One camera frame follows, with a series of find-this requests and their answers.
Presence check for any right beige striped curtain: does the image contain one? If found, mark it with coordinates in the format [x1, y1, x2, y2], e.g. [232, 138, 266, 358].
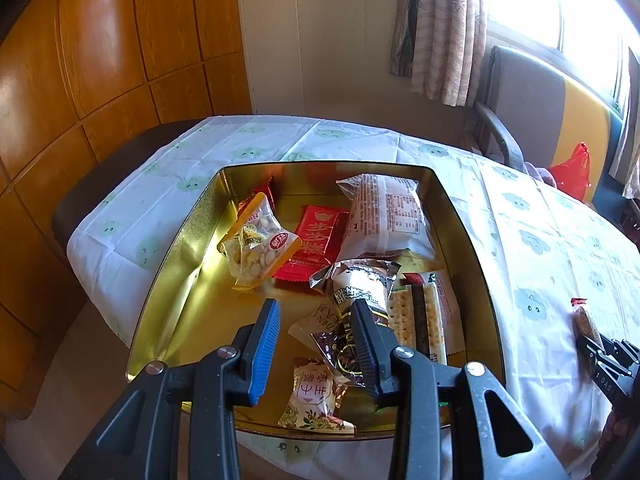
[608, 50, 640, 200]

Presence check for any white pink large snack bag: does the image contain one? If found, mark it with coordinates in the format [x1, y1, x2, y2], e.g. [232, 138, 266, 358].
[336, 174, 436, 260]

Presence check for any gold tin box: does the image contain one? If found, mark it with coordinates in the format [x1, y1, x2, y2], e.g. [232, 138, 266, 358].
[127, 160, 504, 441]

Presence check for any red boxed snack pack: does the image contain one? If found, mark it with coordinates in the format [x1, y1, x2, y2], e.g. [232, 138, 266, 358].
[273, 205, 349, 283]

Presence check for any white cloud-print tablecloth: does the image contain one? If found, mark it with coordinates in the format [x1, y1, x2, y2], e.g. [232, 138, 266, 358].
[54, 115, 639, 479]

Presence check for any pink cloth on sofa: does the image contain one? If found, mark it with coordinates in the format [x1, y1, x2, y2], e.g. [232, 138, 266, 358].
[525, 162, 558, 188]

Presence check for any dark brown snack bag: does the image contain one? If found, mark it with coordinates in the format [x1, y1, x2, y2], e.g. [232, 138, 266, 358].
[309, 258, 400, 387]

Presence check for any orange red snack pack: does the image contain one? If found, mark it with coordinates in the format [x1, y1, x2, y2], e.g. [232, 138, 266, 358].
[236, 175, 278, 216]

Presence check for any left beige striped curtain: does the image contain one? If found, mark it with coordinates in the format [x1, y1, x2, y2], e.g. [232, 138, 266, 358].
[390, 0, 487, 107]

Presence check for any white beige snack sachet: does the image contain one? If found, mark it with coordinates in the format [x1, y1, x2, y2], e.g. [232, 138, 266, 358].
[288, 300, 340, 351]

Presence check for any beige striped curtain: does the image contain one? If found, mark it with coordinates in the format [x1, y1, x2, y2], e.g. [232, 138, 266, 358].
[390, 0, 487, 107]
[608, 50, 640, 200]

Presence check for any red-ended sesame bar pack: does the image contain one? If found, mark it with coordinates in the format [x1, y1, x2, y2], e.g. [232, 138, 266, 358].
[570, 298, 603, 348]

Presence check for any clear yellow peanut snack bag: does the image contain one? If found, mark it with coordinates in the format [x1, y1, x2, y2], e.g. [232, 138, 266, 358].
[217, 192, 302, 290]

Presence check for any floral red white snack pack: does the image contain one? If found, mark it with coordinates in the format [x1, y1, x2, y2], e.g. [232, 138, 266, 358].
[278, 358, 356, 436]

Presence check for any grey yellow sofa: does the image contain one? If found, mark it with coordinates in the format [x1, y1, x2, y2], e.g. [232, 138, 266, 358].
[473, 46, 625, 216]

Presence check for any cracker sandwich pack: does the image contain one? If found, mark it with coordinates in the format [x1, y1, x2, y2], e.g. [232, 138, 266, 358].
[388, 270, 465, 364]

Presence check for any red plastic bag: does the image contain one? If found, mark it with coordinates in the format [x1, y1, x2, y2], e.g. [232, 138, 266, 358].
[548, 142, 591, 202]

